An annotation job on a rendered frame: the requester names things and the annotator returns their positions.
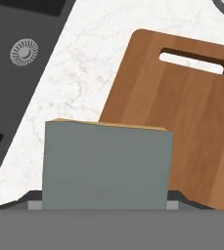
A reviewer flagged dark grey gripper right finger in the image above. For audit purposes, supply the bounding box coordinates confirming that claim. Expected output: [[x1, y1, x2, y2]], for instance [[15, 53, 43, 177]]
[[165, 189, 215, 211]]

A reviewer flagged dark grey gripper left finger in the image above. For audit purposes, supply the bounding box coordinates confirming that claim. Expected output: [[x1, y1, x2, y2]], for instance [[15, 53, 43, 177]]
[[0, 189, 44, 211]]

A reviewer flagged grey and yellow sponge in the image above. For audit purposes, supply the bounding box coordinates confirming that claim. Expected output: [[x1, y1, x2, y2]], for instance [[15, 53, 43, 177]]
[[41, 118, 175, 211]]

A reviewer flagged brown wooden cutting board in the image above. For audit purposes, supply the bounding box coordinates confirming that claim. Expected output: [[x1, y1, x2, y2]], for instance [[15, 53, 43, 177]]
[[98, 28, 224, 211]]

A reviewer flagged dark grey sink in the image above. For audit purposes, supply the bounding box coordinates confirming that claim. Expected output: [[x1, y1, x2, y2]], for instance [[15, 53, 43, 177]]
[[0, 0, 77, 168]]

